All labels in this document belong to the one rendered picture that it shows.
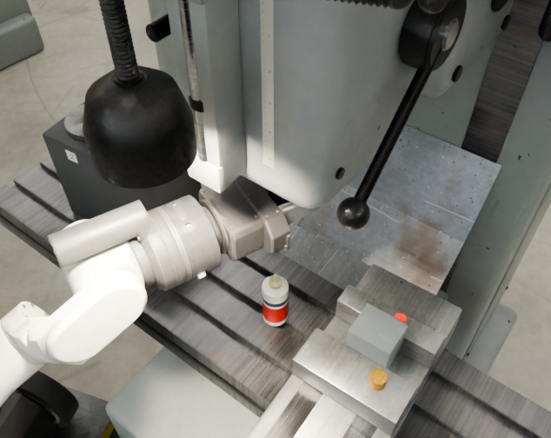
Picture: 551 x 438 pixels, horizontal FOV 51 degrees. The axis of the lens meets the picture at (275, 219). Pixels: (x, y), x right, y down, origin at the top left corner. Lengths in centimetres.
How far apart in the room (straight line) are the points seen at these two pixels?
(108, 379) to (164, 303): 105
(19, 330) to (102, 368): 139
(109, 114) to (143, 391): 67
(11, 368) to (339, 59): 43
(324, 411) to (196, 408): 25
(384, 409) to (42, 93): 267
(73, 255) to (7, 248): 185
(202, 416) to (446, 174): 56
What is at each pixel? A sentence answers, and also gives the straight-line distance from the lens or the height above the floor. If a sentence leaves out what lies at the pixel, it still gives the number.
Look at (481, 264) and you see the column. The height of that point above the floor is 85.
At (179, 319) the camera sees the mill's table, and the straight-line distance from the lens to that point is 94.
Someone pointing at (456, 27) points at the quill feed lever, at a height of 146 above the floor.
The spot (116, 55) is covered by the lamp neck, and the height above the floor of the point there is 153.
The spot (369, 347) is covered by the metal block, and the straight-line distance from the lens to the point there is 76.
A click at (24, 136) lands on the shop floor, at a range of 291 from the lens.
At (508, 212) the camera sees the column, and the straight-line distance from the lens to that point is 104.
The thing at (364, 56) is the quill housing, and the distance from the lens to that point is 46.
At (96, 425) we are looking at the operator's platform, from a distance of 148.
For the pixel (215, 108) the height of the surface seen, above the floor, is 143.
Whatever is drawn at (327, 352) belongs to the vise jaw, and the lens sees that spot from 77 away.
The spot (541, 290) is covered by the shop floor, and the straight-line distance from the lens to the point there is 229.
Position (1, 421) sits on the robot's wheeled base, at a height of 61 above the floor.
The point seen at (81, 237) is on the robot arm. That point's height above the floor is 129.
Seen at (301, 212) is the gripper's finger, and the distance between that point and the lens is 67.
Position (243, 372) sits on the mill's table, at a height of 93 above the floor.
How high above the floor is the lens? 171
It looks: 48 degrees down
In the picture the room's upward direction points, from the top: straight up
